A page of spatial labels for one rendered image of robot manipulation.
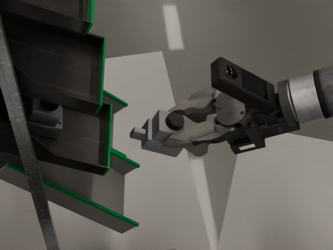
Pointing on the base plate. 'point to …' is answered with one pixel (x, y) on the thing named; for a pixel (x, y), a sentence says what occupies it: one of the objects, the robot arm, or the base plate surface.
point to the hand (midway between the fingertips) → (168, 126)
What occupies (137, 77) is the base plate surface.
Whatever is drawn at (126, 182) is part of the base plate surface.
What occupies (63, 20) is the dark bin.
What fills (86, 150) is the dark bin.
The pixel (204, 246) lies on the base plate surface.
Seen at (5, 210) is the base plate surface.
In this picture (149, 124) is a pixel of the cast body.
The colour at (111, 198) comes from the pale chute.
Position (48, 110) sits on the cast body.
